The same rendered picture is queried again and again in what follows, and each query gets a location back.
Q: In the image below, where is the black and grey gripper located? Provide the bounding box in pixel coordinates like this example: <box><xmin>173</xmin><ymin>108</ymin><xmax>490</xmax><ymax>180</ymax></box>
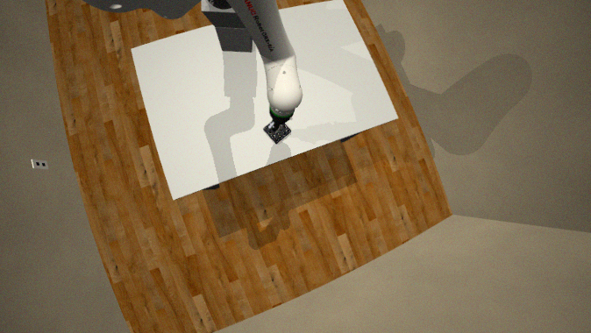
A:
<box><xmin>267</xmin><ymin>120</ymin><xmax>285</xmax><ymax>133</ymax></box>

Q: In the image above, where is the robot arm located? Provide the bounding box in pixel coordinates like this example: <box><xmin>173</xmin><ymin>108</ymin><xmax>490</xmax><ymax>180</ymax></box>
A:
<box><xmin>82</xmin><ymin>0</ymin><xmax>303</xmax><ymax>123</ymax></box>

